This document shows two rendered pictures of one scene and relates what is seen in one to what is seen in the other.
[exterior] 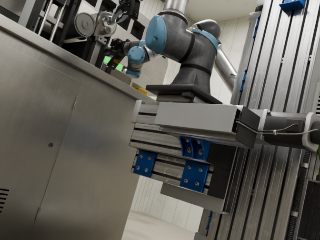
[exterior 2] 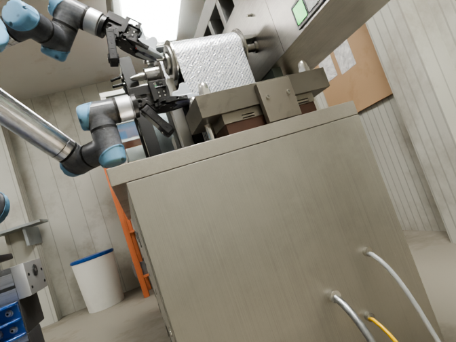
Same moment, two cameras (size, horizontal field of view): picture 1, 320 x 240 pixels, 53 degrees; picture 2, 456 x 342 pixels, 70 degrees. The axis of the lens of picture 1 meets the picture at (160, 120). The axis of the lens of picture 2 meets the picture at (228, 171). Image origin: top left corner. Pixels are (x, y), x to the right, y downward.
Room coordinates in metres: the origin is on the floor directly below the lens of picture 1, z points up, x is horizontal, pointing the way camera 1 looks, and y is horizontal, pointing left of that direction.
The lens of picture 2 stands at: (2.27, -0.48, 0.76)
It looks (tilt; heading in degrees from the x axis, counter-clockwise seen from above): 4 degrees up; 119
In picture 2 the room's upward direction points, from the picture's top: 19 degrees counter-clockwise
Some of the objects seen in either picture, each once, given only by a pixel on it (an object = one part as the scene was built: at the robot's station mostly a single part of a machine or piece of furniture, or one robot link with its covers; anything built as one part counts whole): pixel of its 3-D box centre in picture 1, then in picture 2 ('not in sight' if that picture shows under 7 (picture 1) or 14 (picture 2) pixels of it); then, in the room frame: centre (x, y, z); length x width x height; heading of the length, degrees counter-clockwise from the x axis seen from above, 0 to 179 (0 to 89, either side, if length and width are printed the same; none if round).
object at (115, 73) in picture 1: (99, 77); (256, 101); (1.94, 0.43, 1.00); 0.40 x 0.16 x 0.06; 47
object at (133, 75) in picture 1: (135, 65); (105, 148); (1.54, 0.19, 1.01); 0.11 x 0.08 x 0.11; 3
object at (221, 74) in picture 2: (94, 51); (222, 85); (1.83, 0.48, 1.11); 0.23 x 0.01 x 0.18; 47
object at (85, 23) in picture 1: (72, 26); not in sight; (1.70, 0.60, 1.17); 0.26 x 0.12 x 0.12; 47
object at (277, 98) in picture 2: not in sight; (278, 99); (2.02, 0.38, 0.96); 0.10 x 0.03 x 0.11; 47
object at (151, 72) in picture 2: not in sight; (152, 74); (1.50, 0.58, 1.33); 0.06 x 0.06 x 0.06; 47
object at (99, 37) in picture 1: (95, 52); (176, 123); (1.65, 0.43, 1.05); 0.06 x 0.05 x 0.31; 47
